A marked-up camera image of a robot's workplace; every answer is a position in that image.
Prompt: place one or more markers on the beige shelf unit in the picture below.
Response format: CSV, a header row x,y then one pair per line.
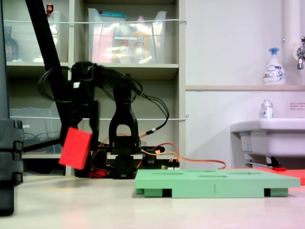
x,y
155,71

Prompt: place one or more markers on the thin black tripod brace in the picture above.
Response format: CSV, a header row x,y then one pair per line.
x,y
43,144

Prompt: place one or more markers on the teal edged packet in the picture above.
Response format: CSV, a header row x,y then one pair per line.
x,y
112,14

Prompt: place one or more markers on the thick black tripod leg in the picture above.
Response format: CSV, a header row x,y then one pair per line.
x,y
40,35

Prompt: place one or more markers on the clear storage bin with bottles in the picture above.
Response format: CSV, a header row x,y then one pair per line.
x,y
28,43

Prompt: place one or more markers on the pink wall label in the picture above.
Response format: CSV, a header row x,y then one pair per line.
x,y
297,106

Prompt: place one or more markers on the white sink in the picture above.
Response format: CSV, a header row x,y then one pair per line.
x,y
281,138

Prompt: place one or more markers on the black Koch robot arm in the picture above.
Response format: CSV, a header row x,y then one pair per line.
x,y
124,124

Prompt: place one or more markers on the brown bottle with red cap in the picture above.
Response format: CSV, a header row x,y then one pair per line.
x,y
49,9

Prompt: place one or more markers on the orange label bottle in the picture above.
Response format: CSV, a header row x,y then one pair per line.
x,y
141,47

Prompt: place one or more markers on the green shape sorter board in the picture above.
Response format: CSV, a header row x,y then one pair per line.
x,y
190,184

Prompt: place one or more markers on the large clear storage bin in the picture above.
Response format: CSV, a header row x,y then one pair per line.
x,y
104,47

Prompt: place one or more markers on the metal faucet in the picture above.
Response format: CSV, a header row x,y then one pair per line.
x,y
300,57

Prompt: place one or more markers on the red square block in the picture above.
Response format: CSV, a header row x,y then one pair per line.
x,y
75,148

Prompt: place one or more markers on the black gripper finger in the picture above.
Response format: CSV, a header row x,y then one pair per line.
x,y
95,128

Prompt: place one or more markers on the notched black stack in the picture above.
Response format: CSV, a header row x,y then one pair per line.
x,y
9,155

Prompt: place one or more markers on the small clear bottle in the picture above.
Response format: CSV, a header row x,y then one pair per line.
x,y
267,111

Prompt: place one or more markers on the dark glass bottle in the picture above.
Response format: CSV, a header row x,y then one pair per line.
x,y
10,47

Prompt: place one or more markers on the white soap pump bottle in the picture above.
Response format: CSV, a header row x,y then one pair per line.
x,y
274,71

